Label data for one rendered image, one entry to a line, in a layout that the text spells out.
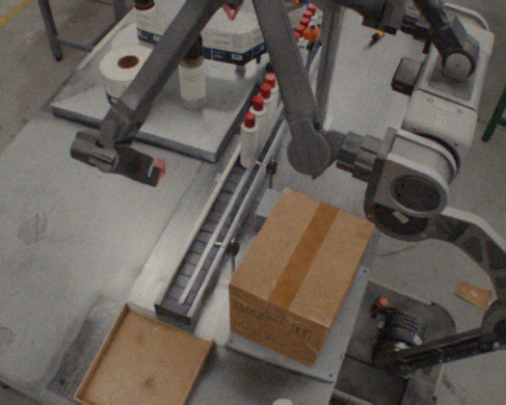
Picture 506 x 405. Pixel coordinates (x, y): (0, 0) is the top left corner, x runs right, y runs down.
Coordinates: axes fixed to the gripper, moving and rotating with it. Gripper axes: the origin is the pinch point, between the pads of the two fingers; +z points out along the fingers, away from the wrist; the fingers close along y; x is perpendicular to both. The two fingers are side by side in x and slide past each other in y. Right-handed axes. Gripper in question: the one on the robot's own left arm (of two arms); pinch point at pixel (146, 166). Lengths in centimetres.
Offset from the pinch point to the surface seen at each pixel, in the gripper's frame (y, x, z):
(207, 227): -10.9, 12.7, 27.8
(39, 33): 212, -48, 186
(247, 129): -11.6, -17.3, 30.9
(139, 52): 40, -33, 45
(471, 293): -110, 15, 140
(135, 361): -11, 49, 4
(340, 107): -28, -38, 76
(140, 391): -17, 55, 0
